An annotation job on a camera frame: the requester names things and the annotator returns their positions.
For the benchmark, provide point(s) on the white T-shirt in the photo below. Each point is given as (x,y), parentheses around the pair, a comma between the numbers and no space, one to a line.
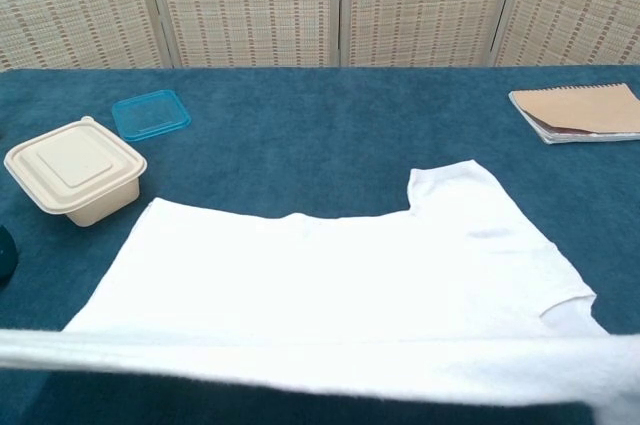
(300,270)

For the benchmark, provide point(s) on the beige lidded food box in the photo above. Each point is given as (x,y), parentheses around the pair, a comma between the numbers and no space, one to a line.
(75,160)

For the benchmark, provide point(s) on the blue plush table cover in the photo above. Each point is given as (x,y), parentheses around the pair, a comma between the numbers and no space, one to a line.
(300,120)

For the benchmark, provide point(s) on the blue square plastic lid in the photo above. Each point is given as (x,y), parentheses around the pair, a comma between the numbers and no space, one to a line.
(150,115)

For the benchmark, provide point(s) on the woven folding screen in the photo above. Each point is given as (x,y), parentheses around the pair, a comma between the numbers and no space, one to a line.
(250,5)

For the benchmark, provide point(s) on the brown spiral notebook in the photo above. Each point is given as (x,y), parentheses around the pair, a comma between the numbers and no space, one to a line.
(580,107)

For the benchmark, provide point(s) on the dark teal open box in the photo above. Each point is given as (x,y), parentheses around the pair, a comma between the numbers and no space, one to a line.
(7,255)

